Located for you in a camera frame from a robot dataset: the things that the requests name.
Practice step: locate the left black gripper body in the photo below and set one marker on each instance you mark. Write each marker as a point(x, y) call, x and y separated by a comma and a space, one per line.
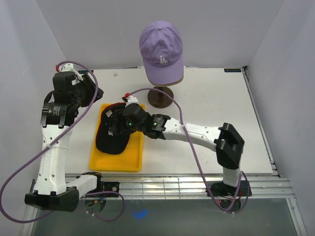
point(85, 95)

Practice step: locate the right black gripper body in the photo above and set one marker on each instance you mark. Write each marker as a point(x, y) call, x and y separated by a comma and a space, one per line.
point(127, 127)

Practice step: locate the black cap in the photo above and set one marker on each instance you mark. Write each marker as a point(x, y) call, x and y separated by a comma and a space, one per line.
point(107, 142)

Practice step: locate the purple baseball cap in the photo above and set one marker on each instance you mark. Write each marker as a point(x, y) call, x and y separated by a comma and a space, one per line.
point(161, 48)

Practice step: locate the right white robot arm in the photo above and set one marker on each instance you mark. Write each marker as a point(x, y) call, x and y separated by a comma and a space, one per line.
point(225, 141)

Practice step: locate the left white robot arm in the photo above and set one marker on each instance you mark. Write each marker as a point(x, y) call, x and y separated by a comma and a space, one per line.
point(59, 115)

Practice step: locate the yellow plastic tray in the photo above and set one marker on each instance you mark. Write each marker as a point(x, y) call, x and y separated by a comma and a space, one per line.
point(130, 160)

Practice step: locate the dark wooden round stand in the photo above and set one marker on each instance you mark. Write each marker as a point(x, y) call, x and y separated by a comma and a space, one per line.
point(158, 99)

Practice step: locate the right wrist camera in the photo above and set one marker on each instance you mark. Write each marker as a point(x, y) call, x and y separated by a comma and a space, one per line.
point(129, 99)

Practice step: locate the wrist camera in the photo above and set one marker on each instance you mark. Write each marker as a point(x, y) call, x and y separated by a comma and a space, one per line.
point(69, 67)
point(129, 99)

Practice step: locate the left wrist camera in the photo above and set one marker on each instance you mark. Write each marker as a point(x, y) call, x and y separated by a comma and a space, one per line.
point(69, 67)

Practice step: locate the aluminium frame rail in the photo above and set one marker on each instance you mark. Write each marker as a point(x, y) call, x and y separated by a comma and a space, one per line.
point(177, 205)

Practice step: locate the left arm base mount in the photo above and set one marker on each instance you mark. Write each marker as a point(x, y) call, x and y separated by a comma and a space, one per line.
point(112, 186)

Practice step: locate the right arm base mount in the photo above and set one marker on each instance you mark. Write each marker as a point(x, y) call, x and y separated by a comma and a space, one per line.
point(219, 189)

